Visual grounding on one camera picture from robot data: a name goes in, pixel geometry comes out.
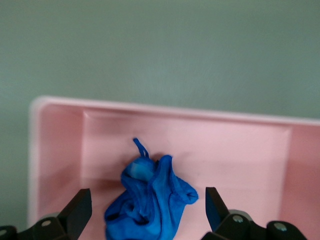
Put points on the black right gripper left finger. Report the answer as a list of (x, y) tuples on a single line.
[(77, 212)]

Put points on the blue cloth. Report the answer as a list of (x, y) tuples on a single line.
[(155, 200)]

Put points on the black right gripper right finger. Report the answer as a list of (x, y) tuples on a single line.
[(217, 212)]

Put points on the pink plastic bin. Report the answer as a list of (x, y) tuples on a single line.
[(225, 162)]

